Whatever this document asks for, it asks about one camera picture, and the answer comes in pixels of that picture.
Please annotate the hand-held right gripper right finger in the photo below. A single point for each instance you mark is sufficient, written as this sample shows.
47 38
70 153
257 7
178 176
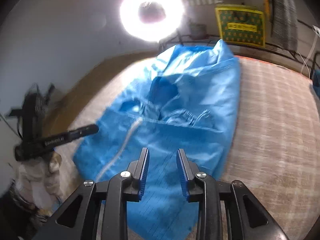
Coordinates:
182 177

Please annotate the grey pot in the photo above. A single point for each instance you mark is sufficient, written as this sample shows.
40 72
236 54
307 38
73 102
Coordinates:
198 30

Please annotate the black metal clothes rack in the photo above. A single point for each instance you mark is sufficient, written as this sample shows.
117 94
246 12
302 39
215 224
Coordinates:
295 53

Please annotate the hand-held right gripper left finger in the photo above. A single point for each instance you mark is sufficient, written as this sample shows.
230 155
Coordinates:
144 177

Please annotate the grey hanging garment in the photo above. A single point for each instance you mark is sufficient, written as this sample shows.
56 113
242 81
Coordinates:
285 17

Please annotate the yellow green patterned box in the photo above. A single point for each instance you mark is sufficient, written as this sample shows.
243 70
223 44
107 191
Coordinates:
240 35

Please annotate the person's left hand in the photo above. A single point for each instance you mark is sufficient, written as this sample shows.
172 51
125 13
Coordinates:
53 163

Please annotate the beige woven blanket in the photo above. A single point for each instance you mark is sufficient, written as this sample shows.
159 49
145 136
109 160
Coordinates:
270 120

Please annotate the blue work coat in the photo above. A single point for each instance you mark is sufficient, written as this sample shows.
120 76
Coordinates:
200 100

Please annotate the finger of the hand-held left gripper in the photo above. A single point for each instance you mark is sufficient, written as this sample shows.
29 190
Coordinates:
85 131

